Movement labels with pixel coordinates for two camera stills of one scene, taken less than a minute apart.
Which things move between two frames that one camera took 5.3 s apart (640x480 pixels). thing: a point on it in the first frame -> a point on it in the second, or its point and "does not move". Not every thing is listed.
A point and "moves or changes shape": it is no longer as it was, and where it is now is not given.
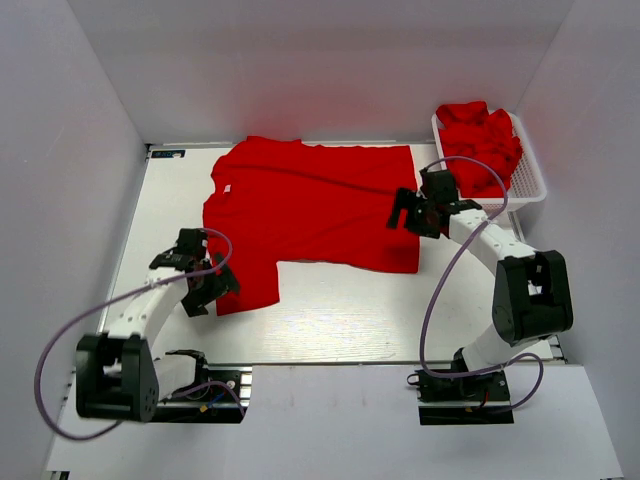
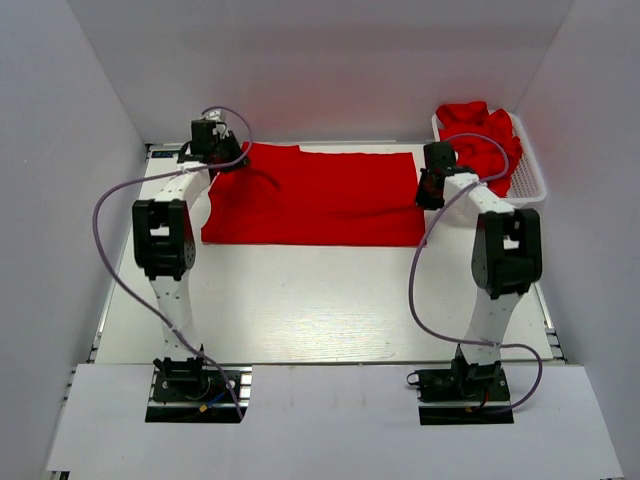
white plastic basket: x=527 y=186 does not move
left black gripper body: x=201 y=292 -> x=227 y=149
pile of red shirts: x=473 y=132 does not move
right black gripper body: x=420 y=219 -> x=425 y=198
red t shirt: x=326 y=206 moves or changes shape
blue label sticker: x=168 y=154 does not move
